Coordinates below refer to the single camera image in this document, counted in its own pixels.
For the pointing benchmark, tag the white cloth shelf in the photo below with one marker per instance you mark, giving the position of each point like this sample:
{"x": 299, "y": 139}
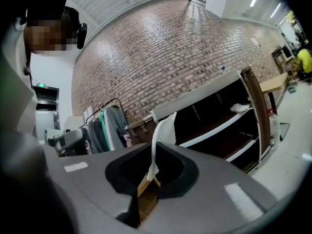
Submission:
{"x": 164, "y": 135}

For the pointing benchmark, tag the light wooden table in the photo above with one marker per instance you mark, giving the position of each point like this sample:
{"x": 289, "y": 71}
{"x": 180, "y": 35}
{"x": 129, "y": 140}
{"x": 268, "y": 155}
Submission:
{"x": 273, "y": 84}

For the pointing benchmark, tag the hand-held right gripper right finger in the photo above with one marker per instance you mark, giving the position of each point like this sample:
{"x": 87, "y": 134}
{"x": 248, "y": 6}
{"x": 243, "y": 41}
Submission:
{"x": 207, "y": 184}

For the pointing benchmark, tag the metal elevator door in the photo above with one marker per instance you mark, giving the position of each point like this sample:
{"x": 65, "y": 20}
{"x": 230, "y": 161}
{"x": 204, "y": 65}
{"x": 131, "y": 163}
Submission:
{"x": 46, "y": 111}

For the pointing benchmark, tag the dark wooden stand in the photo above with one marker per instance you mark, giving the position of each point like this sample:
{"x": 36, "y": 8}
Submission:
{"x": 281, "y": 57}

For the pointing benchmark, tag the black shelf unit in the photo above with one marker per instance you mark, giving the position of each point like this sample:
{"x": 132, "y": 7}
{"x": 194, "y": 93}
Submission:
{"x": 209, "y": 91}

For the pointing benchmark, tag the metal clothes rack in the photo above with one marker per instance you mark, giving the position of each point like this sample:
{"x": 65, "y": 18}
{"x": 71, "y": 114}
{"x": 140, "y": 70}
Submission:
{"x": 119, "y": 101}

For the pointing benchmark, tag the dark garment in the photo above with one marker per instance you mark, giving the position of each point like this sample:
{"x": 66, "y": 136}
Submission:
{"x": 96, "y": 136}

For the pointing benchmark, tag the person's head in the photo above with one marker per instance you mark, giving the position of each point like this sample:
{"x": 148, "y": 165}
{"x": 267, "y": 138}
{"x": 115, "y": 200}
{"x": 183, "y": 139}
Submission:
{"x": 48, "y": 30}

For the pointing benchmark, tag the grey garment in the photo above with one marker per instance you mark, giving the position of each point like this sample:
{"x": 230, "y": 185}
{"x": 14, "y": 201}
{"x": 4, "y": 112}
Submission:
{"x": 115, "y": 125}

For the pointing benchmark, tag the white paper tag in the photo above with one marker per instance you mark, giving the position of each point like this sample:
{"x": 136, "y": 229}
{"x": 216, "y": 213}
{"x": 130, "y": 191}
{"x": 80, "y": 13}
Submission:
{"x": 89, "y": 110}

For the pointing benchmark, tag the green exit sign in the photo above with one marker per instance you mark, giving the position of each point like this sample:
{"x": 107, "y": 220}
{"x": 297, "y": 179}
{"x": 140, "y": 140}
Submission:
{"x": 41, "y": 85}

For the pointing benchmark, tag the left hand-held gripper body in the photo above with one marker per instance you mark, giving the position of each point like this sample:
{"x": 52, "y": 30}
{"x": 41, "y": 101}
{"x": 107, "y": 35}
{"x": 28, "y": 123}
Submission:
{"x": 72, "y": 139}

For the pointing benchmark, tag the white wall sign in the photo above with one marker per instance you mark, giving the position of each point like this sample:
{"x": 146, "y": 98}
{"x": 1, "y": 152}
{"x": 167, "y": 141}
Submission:
{"x": 255, "y": 43}

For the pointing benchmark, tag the person's white shirt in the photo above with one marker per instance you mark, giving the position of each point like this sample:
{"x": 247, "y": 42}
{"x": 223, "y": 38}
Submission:
{"x": 14, "y": 94}

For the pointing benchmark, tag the black head-worn camera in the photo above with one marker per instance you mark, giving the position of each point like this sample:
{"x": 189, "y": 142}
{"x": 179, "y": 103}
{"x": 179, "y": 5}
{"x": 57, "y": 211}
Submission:
{"x": 82, "y": 35}

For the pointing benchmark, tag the red-capped clear bottle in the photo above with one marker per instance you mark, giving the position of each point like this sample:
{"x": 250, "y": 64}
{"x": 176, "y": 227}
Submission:
{"x": 274, "y": 125}

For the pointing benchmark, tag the lilac garment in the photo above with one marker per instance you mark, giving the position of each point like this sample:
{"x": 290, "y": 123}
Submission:
{"x": 128, "y": 140}

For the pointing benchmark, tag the green garment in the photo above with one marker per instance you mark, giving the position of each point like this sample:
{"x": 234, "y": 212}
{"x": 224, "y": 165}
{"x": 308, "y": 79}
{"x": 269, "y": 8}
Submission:
{"x": 104, "y": 128}

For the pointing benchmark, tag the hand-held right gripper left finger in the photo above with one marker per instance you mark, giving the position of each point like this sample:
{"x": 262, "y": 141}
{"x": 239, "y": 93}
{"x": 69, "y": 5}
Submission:
{"x": 97, "y": 191}

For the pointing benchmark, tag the white cloth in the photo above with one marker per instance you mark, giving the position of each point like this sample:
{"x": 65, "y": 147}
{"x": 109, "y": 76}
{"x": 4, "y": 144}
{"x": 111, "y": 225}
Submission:
{"x": 240, "y": 108}

